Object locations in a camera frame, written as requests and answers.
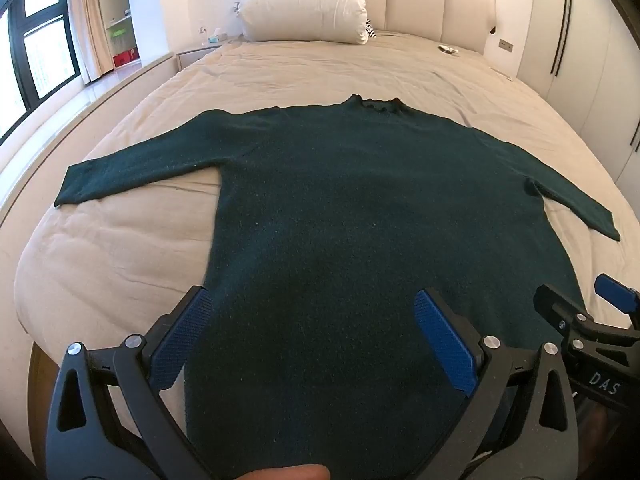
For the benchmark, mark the black framed window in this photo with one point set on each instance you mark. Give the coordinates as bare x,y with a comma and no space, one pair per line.
42,55

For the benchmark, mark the tissue box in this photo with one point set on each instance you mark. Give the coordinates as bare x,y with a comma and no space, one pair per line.
217,38

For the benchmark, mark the beige bed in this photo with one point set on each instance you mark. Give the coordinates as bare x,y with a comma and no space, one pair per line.
280,70

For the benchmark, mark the white pillow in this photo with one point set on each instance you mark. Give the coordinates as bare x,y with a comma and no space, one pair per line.
305,5

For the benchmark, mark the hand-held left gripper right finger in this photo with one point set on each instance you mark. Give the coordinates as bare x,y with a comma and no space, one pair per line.
445,345

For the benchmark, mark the green container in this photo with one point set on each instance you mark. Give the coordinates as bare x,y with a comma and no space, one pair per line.
121,32

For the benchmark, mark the beige curtain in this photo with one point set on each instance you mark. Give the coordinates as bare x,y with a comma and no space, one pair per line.
87,20

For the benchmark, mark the person's left hand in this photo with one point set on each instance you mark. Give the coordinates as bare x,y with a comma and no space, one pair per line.
290,473

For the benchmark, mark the white wall shelf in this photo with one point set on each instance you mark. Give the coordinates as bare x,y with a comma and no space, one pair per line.
120,5

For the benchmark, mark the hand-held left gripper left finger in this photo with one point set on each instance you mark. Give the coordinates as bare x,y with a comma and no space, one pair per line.
182,340

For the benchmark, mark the white wardrobe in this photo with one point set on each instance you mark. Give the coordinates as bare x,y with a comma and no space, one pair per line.
595,35

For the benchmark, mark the white window bench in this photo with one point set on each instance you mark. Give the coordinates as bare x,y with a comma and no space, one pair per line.
75,120

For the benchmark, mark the metal wall switch plate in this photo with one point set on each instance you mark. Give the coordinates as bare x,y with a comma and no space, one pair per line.
506,45

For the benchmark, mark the striped black white cloth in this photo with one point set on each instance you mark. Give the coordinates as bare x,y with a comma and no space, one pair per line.
370,30

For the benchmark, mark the dark green sweater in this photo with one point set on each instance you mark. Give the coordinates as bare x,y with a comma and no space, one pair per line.
350,210

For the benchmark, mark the white nightstand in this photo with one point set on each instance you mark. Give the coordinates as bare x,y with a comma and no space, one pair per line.
192,55

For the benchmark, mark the small white device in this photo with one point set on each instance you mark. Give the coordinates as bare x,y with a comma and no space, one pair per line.
446,50

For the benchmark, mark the red box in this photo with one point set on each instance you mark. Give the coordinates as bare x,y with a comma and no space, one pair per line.
125,58

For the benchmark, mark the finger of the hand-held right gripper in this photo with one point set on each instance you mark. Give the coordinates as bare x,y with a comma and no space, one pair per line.
555,305
617,292

